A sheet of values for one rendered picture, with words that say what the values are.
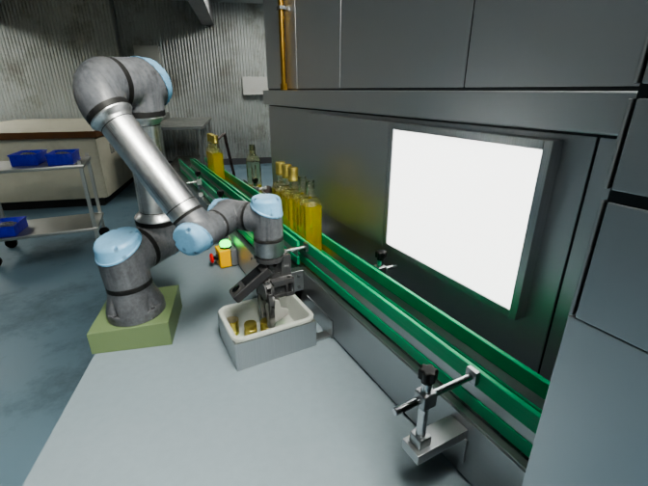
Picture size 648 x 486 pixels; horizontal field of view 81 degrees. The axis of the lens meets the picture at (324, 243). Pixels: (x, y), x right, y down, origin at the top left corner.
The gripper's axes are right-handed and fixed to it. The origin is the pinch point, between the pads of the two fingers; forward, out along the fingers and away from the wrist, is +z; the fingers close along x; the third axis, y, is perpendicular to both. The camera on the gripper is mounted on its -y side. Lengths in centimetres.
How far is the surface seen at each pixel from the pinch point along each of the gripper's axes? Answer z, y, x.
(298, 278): -5.6, 14.8, 10.0
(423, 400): -16, 5, -54
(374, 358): -1.4, 15.7, -28.0
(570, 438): -33, -2, -75
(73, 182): 49, -68, 482
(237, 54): -119, 218, 667
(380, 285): -12.4, 25.5, -16.5
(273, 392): 5.5, -6.4, -19.4
